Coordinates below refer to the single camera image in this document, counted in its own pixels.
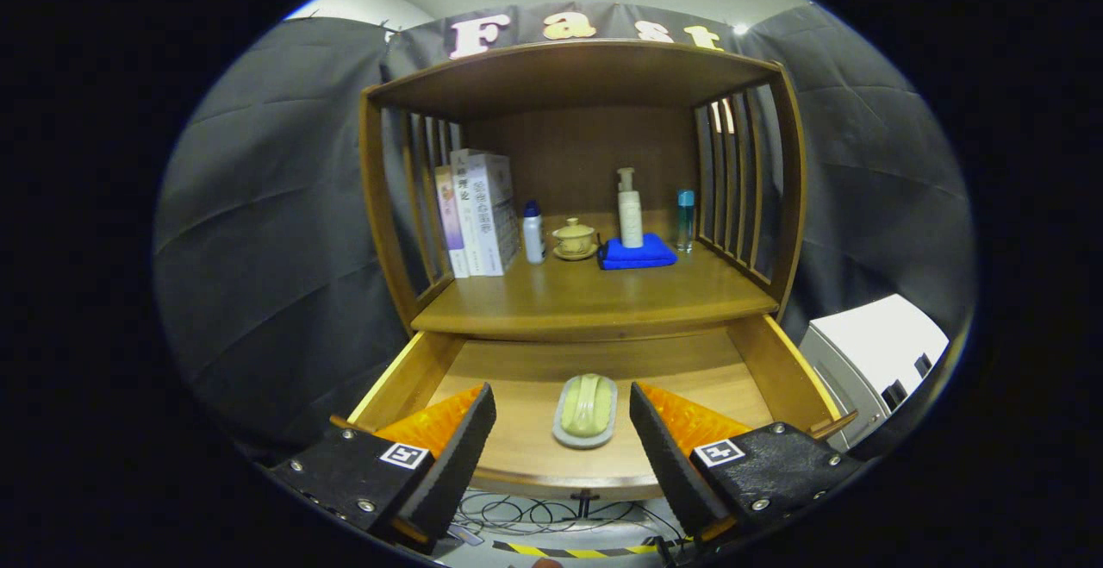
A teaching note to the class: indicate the black backdrop cloth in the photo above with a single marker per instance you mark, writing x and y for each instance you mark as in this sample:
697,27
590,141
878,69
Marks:
276,206

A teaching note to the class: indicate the grey soap dish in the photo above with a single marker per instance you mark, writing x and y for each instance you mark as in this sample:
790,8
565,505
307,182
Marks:
584,443

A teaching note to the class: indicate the wooden drawer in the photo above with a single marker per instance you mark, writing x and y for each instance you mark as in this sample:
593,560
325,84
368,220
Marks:
517,361

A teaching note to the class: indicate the purple spine book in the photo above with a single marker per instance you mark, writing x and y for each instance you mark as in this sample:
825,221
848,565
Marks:
450,223

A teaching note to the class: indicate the white grey appliance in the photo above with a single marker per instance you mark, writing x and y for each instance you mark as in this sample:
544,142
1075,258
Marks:
870,344

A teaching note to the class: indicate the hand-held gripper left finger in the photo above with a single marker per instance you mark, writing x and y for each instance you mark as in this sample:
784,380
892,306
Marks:
457,460

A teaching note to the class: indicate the blue folded cloth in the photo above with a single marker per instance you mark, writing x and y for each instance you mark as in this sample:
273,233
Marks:
638,258

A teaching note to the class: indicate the yellow lidded teacup with saucer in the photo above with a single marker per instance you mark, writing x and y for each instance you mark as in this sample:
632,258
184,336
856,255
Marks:
575,239

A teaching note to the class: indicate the white patterned cover book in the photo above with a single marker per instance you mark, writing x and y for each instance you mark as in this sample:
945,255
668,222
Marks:
498,215

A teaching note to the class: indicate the white bottle blue cap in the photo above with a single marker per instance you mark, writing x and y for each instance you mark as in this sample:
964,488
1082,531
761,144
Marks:
534,236

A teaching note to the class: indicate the green soap bar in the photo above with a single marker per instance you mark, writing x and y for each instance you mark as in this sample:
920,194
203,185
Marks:
584,404

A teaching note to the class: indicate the white pump bottle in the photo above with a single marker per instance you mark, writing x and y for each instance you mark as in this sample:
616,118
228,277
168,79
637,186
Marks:
630,215

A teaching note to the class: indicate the wooden cabinet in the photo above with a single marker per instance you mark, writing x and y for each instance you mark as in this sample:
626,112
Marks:
586,154

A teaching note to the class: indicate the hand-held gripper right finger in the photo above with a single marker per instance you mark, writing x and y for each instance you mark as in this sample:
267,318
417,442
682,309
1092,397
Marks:
668,460

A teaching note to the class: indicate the wooden countertop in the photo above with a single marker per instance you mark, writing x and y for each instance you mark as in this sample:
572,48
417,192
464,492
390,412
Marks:
586,292

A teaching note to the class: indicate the yellow black hazard tape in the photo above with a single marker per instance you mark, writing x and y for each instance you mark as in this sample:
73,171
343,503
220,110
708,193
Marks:
569,552

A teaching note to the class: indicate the black drawer knob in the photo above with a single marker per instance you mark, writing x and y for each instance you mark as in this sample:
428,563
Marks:
584,501

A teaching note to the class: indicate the clear bottle blue cap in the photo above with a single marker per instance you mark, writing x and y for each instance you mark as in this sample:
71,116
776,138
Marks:
685,223

